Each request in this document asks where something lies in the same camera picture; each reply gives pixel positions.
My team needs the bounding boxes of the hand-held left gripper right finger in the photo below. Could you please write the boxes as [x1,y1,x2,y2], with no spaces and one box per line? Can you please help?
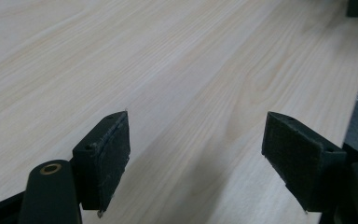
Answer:
[261,111,348,214]

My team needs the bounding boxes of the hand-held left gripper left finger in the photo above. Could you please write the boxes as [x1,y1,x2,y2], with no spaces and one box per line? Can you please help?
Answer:
[71,110,131,218]

